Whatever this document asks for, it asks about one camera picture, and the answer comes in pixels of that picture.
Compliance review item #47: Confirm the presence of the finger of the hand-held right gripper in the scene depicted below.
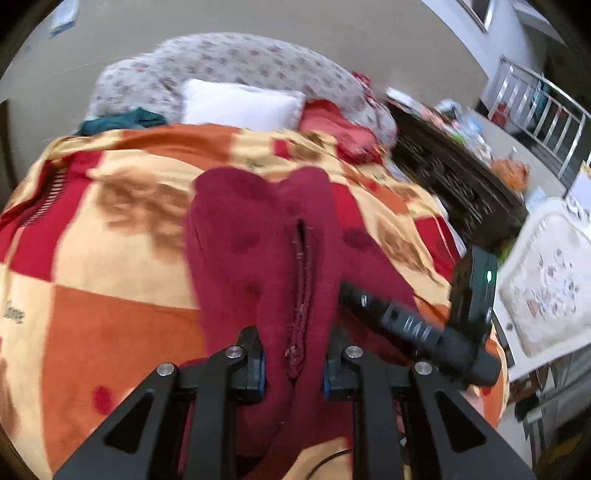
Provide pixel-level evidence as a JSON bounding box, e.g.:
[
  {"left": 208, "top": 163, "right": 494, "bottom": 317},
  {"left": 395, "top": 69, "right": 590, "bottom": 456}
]
[{"left": 338, "top": 281, "right": 402, "bottom": 326}]

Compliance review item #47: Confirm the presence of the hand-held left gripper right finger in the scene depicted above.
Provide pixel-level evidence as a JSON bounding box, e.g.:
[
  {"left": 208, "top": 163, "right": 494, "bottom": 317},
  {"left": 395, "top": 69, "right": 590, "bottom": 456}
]
[{"left": 323, "top": 325, "right": 536, "bottom": 480}]

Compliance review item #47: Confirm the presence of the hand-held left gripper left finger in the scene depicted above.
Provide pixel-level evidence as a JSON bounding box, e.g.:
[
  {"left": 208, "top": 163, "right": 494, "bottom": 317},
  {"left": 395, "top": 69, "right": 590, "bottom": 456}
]
[{"left": 53, "top": 325, "right": 269, "bottom": 480}]

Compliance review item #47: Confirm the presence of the dark red knit garment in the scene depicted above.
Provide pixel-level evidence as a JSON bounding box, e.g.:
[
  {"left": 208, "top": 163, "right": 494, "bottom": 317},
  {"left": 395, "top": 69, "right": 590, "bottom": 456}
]
[{"left": 182, "top": 166, "right": 455, "bottom": 480}]

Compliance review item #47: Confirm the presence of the white upholstered chair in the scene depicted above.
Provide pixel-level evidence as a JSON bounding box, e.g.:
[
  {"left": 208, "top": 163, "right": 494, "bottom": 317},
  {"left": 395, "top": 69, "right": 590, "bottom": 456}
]
[{"left": 496, "top": 196, "right": 591, "bottom": 358}]

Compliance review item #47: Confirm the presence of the dark carved wooden cabinet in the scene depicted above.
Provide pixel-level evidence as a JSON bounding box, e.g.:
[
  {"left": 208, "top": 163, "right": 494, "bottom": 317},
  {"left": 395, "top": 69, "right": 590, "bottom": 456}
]
[{"left": 383, "top": 99, "right": 529, "bottom": 250}]

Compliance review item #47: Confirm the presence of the orange plastic bag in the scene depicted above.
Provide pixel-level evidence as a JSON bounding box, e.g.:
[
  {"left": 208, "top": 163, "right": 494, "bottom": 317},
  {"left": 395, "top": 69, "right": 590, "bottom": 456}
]
[{"left": 492, "top": 159, "right": 529, "bottom": 190}]

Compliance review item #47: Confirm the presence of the red pillow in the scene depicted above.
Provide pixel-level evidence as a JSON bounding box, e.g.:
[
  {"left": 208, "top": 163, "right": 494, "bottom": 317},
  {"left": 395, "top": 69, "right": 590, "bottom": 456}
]
[{"left": 299, "top": 99, "right": 384, "bottom": 164}]

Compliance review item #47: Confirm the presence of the orange red cream patchwork blanket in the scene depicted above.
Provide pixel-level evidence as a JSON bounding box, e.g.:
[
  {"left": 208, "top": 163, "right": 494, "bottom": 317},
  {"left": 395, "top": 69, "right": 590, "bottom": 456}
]
[{"left": 0, "top": 124, "right": 511, "bottom": 480}]

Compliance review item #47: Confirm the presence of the metal stair railing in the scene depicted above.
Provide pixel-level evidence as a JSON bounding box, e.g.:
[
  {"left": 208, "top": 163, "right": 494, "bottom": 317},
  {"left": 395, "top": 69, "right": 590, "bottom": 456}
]
[{"left": 487, "top": 55, "right": 591, "bottom": 181}]

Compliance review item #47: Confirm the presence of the white pillow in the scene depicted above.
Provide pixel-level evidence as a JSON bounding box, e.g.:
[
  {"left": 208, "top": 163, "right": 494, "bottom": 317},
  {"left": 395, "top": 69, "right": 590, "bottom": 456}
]
[{"left": 180, "top": 78, "right": 306, "bottom": 132}]

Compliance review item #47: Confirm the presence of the grey floral quilt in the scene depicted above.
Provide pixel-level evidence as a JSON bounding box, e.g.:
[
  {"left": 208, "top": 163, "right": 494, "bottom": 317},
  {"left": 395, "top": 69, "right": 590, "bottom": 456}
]
[{"left": 85, "top": 32, "right": 398, "bottom": 144}]

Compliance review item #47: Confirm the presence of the teal cloth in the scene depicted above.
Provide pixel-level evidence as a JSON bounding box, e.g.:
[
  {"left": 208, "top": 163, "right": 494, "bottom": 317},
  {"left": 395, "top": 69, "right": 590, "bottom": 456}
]
[{"left": 76, "top": 107, "right": 167, "bottom": 136}]

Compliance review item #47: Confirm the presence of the black cable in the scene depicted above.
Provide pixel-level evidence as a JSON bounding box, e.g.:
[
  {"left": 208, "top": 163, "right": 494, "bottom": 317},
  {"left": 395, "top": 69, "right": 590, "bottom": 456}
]
[{"left": 307, "top": 449, "right": 357, "bottom": 480}]

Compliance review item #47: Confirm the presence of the wall calendar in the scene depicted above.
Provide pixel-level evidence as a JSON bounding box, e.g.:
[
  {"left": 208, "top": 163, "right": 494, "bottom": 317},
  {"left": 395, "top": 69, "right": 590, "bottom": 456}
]
[{"left": 48, "top": 0, "right": 79, "bottom": 37}]

